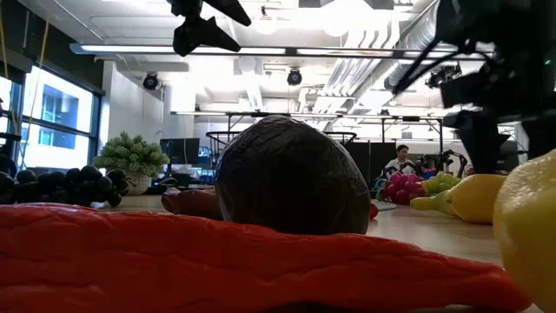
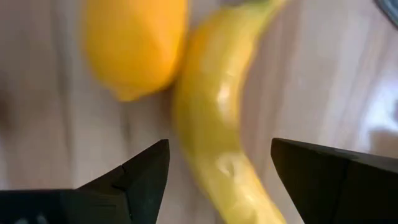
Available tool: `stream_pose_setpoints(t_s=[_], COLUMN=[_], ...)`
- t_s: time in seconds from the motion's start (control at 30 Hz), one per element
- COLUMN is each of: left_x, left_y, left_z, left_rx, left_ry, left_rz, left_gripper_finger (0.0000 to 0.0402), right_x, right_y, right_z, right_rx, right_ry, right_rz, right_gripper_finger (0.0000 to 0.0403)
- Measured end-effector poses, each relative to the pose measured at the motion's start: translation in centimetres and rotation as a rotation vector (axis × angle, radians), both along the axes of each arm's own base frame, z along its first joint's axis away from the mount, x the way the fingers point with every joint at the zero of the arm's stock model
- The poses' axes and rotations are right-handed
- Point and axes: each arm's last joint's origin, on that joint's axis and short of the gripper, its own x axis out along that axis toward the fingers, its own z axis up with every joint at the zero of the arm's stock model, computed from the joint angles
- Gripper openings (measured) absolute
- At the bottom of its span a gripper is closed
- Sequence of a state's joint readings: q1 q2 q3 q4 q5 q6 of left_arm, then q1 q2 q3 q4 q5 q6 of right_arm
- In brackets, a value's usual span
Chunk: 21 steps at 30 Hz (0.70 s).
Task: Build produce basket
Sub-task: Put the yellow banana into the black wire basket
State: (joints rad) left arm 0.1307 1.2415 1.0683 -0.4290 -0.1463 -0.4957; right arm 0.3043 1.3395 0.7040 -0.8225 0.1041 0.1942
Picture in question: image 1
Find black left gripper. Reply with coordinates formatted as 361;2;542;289
167;0;253;57

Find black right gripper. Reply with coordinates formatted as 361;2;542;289
443;60;556;175

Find yellow lemon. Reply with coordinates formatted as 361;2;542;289
446;172;508;225
493;150;556;313

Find yellow banana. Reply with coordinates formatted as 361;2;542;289
409;189;460;217

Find dark red chili pepper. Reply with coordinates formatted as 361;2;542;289
161;188;223;222

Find black grape bunch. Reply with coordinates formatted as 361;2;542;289
0;164;131;208

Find black computer monitor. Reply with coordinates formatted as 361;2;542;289
498;138;522;172
159;137;201;165

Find green grape bunch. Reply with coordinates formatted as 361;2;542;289
420;170;462;196

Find black track light cluster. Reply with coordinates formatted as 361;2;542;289
426;63;463;90

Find black metal rack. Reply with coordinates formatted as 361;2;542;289
171;111;444;151

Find long ceiling light strip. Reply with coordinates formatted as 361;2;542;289
69;42;496;62

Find person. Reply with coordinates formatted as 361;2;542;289
384;144;421;177

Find pink grape bunch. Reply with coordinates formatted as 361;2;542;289
381;171;427;205

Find grey round mat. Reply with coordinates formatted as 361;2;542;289
369;198;398;212

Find black partition panel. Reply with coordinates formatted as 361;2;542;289
347;141;397;189

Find green potted plant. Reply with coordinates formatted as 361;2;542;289
93;130;170;196

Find dark purple cabbage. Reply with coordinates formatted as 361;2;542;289
215;114;372;236

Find large window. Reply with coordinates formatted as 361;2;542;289
0;64;104;171

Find long bright red pepper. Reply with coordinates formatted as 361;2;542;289
0;203;533;313

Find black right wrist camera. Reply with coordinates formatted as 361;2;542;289
440;72;494;110

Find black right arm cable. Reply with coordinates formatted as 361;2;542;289
390;41;461;97

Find silver ventilation duct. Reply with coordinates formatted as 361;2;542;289
384;8;440;91

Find yellow hanging cord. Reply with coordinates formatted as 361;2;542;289
17;0;54;170

